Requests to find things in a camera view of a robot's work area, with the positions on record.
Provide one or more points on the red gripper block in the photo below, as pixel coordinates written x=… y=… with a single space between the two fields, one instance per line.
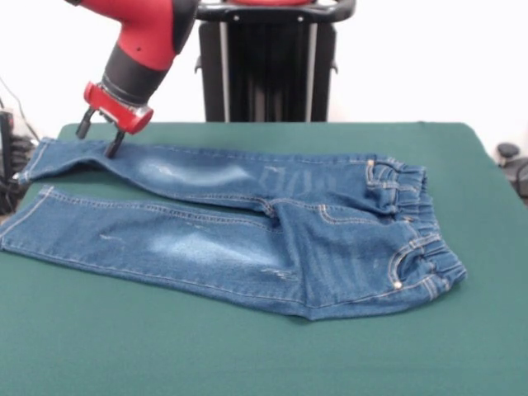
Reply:
x=117 y=109

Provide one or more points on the blue denim jeans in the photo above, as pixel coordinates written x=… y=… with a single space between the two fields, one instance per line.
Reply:
x=268 y=239

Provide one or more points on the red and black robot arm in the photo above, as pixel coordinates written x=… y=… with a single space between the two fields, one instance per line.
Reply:
x=140 y=45

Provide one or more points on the black electronics box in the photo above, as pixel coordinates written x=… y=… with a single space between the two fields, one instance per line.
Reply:
x=6 y=140

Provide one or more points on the dark green table cloth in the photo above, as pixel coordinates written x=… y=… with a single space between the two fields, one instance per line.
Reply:
x=206 y=350

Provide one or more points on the black chair base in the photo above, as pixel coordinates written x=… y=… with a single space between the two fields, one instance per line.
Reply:
x=513 y=163

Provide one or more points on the black robot pedestal stand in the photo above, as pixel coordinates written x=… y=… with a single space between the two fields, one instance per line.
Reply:
x=268 y=62

